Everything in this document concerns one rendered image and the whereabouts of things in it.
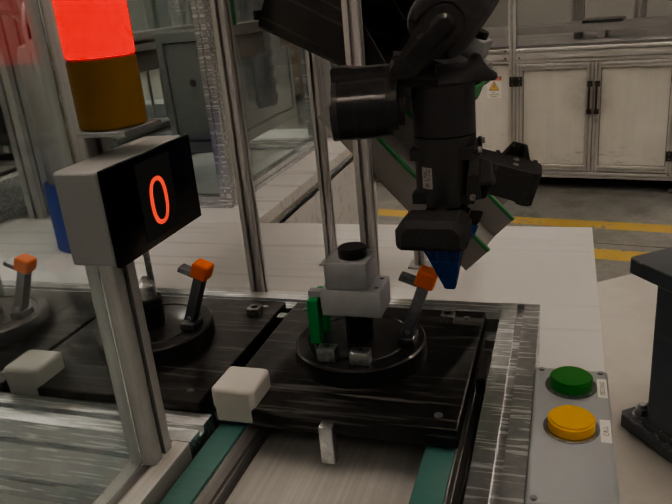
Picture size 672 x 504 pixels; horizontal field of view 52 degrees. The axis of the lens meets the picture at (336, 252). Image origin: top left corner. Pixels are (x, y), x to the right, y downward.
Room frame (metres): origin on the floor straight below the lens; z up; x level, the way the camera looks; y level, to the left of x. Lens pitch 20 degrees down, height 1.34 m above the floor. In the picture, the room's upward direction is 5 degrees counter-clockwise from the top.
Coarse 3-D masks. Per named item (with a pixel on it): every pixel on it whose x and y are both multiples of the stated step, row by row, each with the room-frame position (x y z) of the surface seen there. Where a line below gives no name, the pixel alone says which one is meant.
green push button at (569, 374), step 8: (560, 368) 0.60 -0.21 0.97; (568, 368) 0.60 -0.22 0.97; (576, 368) 0.59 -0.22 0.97; (552, 376) 0.58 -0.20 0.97; (560, 376) 0.58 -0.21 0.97; (568, 376) 0.58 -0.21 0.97; (576, 376) 0.58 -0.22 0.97; (584, 376) 0.58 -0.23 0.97; (552, 384) 0.58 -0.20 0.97; (560, 384) 0.57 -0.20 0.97; (568, 384) 0.57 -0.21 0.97; (576, 384) 0.57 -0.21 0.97; (584, 384) 0.57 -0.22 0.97; (592, 384) 0.57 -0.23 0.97; (560, 392) 0.57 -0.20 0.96; (568, 392) 0.56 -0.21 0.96; (576, 392) 0.56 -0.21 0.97; (584, 392) 0.56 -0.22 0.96
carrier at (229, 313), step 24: (144, 288) 0.74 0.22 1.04; (144, 312) 0.74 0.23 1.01; (168, 312) 0.78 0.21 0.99; (216, 312) 0.81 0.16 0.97; (240, 312) 0.80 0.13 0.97; (264, 312) 0.80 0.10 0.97; (168, 336) 0.71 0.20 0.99; (192, 336) 0.71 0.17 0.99; (216, 336) 0.74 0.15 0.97; (240, 336) 0.74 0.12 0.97; (264, 336) 0.75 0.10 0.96; (168, 360) 0.69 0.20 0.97; (192, 360) 0.69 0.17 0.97; (216, 360) 0.68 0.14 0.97; (240, 360) 0.69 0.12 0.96; (168, 384) 0.64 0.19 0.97; (192, 384) 0.64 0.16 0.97; (168, 408) 0.61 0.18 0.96; (192, 408) 0.60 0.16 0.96
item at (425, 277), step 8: (424, 272) 0.63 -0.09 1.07; (432, 272) 0.64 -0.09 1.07; (400, 280) 0.64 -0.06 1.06; (408, 280) 0.64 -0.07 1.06; (416, 280) 0.64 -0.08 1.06; (424, 280) 0.63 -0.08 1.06; (432, 280) 0.63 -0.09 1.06; (416, 288) 0.64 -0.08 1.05; (424, 288) 0.63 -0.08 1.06; (432, 288) 0.63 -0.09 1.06; (416, 296) 0.64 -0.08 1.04; (424, 296) 0.64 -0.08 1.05; (416, 304) 0.64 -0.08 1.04; (408, 312) 0.64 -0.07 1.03; (416, 312) 0.64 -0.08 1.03; (408, 320) 0.64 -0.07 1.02; (416, 320) 0.64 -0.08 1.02; (408, 328) 0.64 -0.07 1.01
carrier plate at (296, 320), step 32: (288, 320) 0.77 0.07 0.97; (480, 320) 0.72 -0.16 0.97; (256, 352) 0.69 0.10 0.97; (288, 352) 0.69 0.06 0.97; (448, 352) 0.65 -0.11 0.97; (288, 384) 0.62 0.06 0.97; (320, 384) 0.61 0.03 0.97; (416, 384) 0.60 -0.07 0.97; (448, 384) 0.59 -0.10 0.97; (256, 416) 0.58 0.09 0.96; (288, 416) 0.57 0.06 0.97; (320, 416) 0.56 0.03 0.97; (352, 416) 0.55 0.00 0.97; (384, 416) 0.55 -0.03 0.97; (416, 416) 0.54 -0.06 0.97; (448, 416) 0.54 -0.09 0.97
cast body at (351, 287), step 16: (336, 256) 0.67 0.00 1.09; (352, 256) 0.65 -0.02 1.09; (368, 256) 0.66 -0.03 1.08; (336, 272) 0.65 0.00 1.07; (352, 272) 0.64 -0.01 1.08; (368, 272) 0.65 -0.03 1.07; (320, 288) 0.68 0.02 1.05; (336, 288) 0.65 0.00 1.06; (352, 288) 0.64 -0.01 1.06; (368, 288) 0.64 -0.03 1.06; (384, 288) 0.65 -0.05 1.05; (336, 304) 0.65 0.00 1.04; (352, 304) 0.65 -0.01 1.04; (368, 304) 0.64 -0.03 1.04; (384, 304) 0.65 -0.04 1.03
